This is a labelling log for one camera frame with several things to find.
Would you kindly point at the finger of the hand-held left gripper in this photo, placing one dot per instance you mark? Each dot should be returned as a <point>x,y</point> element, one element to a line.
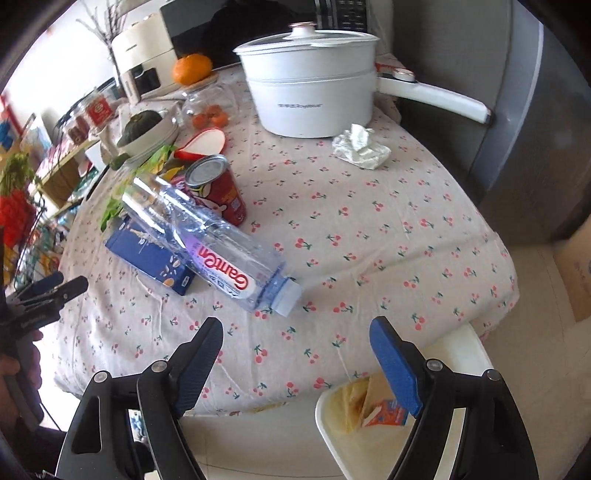
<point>46,282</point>
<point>69,288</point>

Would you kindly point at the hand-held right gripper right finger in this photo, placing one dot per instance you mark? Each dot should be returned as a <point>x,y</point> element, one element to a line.
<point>397,369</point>

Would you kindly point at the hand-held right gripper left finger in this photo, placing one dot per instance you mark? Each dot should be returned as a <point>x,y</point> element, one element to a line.
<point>203,364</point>

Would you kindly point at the blue carton box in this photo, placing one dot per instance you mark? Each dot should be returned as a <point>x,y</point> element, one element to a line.
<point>147,261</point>

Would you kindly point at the white trash bin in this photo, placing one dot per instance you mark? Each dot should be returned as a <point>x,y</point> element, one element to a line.
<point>341,457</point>

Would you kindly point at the clear plastic water bottle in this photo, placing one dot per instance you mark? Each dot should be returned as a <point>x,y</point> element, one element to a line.
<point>217,249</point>

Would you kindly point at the green snack bag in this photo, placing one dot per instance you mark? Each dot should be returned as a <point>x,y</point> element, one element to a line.
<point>161,157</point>

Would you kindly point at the red chip can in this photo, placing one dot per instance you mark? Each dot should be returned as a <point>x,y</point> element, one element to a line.
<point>224,194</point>

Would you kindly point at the white tissue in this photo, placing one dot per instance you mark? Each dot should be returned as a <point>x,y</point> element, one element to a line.
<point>362,150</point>

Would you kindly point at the person's left hand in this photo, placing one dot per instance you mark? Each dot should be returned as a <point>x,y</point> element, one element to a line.
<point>28,360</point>

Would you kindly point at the orange and white carton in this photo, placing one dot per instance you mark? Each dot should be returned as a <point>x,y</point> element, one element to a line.
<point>388,410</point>

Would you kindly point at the yellow wrapper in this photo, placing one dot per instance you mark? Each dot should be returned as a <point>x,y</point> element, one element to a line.
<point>348,408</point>

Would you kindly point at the red mesh bag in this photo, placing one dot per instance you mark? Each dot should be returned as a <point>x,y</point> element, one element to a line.
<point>14,212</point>

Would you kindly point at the wooden shelf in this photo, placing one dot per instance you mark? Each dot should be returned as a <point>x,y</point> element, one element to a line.
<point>60,173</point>

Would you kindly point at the green leafy vegetable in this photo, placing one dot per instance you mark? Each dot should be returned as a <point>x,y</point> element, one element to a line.
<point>18,170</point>

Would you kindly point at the small green vegetable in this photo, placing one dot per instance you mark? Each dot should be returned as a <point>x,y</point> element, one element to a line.
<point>119,161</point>

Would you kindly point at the cherry print tablecloth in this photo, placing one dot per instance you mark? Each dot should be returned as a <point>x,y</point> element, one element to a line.
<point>369,230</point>

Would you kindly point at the glass jar with brown contents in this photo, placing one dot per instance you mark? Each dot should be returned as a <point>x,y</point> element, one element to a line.
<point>76,130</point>

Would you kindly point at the white plate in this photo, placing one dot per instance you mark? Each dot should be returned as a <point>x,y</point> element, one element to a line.
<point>161,145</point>

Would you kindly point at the white bowl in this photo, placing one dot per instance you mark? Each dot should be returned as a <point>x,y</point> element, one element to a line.
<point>154,136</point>

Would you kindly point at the dark green pumpkin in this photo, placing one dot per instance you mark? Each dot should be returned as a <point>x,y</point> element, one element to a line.
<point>138,127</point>

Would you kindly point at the red label glass jar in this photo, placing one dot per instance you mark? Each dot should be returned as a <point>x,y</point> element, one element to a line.
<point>99,110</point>

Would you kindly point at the cardboard box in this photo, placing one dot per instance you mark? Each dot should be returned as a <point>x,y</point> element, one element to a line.
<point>575,277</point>

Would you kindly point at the red heart-shaped white dish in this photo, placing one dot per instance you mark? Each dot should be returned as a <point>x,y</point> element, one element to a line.
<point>207,141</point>

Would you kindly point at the small orange fruit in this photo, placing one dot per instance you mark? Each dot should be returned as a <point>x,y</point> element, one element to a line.
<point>221,120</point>
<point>201,121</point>
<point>214,111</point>

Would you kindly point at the glass jar with wooden lid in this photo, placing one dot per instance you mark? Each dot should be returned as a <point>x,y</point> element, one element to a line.
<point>207,97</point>

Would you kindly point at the white air fryer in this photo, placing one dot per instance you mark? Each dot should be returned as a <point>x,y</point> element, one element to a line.
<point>143,50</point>

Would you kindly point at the large orange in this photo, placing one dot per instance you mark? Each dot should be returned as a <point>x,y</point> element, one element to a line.
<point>192,69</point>

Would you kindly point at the dried branches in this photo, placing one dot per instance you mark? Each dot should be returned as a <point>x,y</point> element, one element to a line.
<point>104,32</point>

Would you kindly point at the black microwave oven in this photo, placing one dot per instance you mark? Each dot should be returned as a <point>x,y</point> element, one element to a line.
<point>194,32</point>

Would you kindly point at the grey refrigerator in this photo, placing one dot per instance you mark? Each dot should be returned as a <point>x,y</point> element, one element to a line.
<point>531,115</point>

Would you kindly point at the white electric cooking pot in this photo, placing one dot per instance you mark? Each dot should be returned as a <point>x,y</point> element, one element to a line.
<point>314,92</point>

